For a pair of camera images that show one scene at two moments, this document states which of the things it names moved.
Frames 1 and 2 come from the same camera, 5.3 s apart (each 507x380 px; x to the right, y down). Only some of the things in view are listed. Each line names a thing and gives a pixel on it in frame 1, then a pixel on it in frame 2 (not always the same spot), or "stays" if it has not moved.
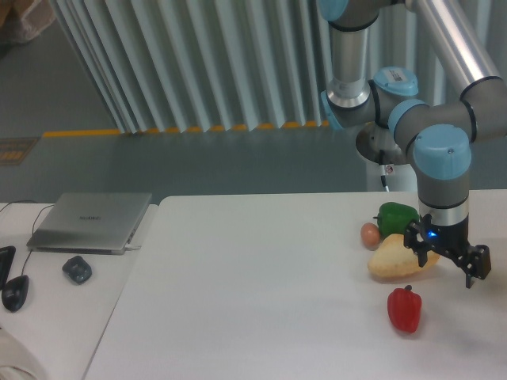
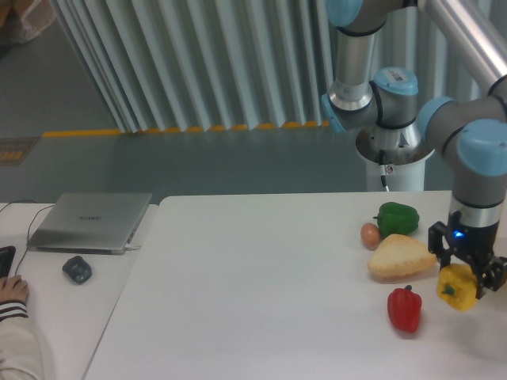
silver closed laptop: (91, 223) stays
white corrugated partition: (178, 66) stays
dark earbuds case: (77, 269) stays
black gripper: (452, 239) → (474, 245)
